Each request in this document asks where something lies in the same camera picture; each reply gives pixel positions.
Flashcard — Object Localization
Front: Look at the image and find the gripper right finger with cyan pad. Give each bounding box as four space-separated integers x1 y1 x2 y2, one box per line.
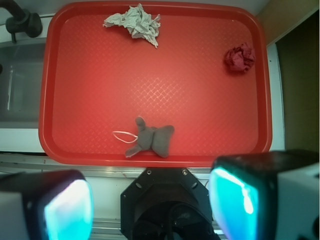
208 149 320 240

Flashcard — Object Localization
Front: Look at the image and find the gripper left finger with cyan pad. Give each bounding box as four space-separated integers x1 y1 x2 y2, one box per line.
0 169 94 240

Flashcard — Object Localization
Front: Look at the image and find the white paper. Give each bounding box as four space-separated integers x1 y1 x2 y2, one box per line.
102 3 161 49

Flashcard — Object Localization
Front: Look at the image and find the grey plush elephant toy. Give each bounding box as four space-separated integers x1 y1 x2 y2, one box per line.
112 116 175 158

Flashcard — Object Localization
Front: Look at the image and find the red plastic tray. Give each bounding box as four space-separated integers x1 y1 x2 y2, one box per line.
39 1 272 168

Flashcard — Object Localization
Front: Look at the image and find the crumpled red paper ball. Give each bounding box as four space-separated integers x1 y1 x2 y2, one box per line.
224 42 256 73

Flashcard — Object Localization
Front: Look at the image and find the grey sink basin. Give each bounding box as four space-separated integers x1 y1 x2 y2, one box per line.
0 41 45 129

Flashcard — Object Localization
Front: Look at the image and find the brown cardboard panel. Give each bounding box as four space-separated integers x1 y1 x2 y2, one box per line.
256 0 320 46

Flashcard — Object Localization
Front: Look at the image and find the grey sink faucet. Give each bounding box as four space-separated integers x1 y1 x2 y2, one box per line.
0 0 43 44

